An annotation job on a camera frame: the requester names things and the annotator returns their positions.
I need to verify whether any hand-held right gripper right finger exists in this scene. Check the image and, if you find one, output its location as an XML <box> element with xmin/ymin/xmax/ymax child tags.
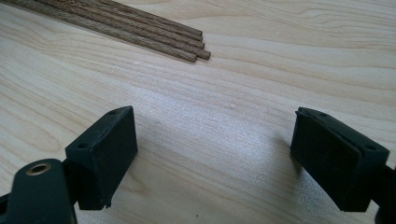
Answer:
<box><xmin>290</xmin><ymin>106</ymin><xmax>390</xmax><ymax>213</ymax></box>

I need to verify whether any pile of brown wooden chopsticks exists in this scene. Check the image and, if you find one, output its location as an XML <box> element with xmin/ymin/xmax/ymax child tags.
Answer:
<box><xmin>0</xmin><ymin>0</ymin><xmax>212</xmax><ymax>63</ymax></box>

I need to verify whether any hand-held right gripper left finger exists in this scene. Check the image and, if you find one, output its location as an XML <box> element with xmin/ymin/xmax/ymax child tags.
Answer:
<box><xmin>64</xmin><ymin>105</ymin><xmax>139</xmax><ymax>211</ymax></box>

